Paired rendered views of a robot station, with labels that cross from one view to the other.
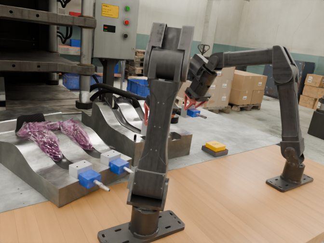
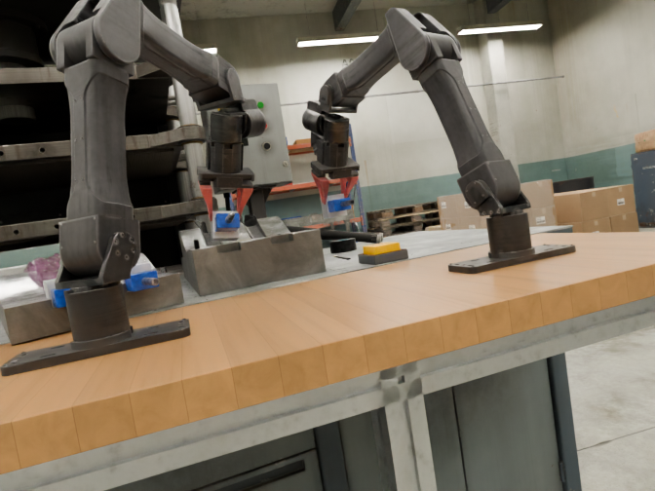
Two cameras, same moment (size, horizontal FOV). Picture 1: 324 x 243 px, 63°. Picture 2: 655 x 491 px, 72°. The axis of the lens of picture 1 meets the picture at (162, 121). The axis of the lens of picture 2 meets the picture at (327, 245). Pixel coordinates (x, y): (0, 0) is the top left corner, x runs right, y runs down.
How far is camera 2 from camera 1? 0.53 m
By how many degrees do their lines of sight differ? 22
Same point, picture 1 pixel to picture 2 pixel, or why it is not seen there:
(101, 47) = not seen: hidden behind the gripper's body
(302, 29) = not seen: outside the picture
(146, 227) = (83, 322)
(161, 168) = (93, 207)
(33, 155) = (14, 285)
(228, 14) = (531, 109)
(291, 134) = (471, 155)
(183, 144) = (303, 250)
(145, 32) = (391, 178)
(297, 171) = (508, 226)
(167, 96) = (85, 84)
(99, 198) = not seen: hidden behind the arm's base
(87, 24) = (187, 135)
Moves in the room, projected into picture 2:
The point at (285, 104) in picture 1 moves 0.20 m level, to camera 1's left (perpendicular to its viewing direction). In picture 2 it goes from (443, 105) to (329, 131)
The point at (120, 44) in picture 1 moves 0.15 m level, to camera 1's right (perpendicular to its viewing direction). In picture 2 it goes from (262, 160) to (297, 153)
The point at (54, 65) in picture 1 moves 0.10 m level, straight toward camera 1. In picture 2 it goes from (156, 210) to (148, 209)
